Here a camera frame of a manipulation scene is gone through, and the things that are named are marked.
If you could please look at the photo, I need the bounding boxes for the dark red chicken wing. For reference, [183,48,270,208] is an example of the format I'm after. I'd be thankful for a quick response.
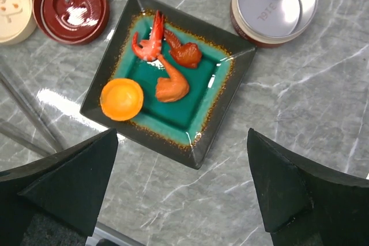
[164,29,202,69]

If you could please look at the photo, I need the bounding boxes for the orange egg tart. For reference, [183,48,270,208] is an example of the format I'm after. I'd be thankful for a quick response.
[100,78,144,122]

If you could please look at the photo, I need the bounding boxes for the cream round lid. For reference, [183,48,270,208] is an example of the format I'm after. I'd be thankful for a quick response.
[1,0,36,45]

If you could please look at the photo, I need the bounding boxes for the square teal ceramic plate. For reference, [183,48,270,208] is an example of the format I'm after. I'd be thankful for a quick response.
[80,0,257,169]

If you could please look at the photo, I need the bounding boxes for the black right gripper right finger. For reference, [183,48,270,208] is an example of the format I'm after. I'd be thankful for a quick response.
[247,128,368,245]

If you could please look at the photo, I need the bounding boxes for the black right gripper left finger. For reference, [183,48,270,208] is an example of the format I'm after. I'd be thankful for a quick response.
[1,128,118,245]

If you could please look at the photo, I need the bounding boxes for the metal food tongs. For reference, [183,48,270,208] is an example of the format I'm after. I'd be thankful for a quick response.
[1,73,64,157]

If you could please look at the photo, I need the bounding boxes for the red toy shrimp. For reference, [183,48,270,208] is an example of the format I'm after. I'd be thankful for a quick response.
[131,11,165,62]

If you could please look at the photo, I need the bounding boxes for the dark red steel-lined container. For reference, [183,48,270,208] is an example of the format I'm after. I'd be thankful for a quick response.
[230,0,318,48]

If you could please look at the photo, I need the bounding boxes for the dark red round lid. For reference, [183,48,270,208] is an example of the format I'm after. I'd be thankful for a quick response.
[32,0,110,45]

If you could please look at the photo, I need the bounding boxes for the orange chicken drumstick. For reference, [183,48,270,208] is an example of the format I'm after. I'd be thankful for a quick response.
[155,54,190,103]

